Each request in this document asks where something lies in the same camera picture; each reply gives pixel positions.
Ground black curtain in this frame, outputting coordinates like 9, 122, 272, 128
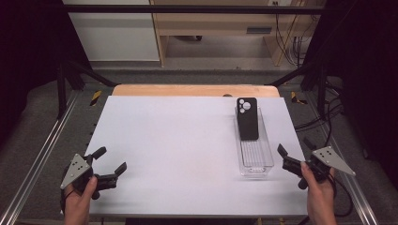
0, 0, 94, 148
303, 0, 398, 184

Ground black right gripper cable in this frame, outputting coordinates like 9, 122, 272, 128
298, 172, 354, 225

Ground black horizontal frame bar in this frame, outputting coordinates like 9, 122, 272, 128
64, 4, 327, 15

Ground clear plastic bin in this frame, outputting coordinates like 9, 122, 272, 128
233, 105, 275, 179

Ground white cabinet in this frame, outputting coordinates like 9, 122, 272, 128
63, 0, 161, 63

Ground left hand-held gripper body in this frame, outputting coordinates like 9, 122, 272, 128
59, 153, 119, 201

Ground black frame strut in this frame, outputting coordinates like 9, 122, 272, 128
55, 57, 118, 120
265, 59, 329, 118

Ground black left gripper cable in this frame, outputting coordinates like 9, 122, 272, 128
59, 187, 77, 216

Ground white table mat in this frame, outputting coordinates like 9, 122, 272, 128
85, 95, 310, 219

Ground aluminium floor rail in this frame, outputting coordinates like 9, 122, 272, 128
303, 91, 380, 225
0, 90, 80, 225

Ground hanging desk cables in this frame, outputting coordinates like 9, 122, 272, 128
273, 13, 314, 68

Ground black floor cables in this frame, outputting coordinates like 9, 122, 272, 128
294, 77, 345, 148

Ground person's right hand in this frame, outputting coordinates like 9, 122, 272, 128
299, 161, 336, 218

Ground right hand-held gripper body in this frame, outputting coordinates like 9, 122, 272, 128
282, 145, 357, 190

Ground light wooden desk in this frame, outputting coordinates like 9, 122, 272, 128
149, 0, 327, 68

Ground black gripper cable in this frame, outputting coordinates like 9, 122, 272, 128
298, 172, 354, 225
59, 187, 77, 216

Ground person's left hand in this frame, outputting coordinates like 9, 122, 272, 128
63, 175, 99, 218

